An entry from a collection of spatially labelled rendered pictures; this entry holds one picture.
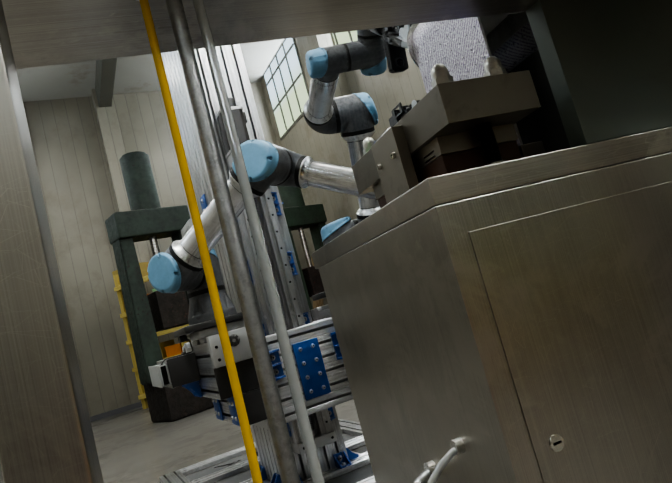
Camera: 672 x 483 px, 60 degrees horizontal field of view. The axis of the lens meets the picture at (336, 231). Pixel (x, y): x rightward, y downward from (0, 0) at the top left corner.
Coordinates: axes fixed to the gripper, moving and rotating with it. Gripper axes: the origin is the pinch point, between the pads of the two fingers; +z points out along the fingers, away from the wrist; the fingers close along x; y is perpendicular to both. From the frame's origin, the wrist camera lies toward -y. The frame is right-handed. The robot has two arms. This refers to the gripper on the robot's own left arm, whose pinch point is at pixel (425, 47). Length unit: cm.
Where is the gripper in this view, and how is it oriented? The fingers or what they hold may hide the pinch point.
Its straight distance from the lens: 139.8
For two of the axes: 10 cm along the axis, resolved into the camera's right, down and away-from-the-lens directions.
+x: 9.2, -2.1, 3.2
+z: 3.8, 4.7, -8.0
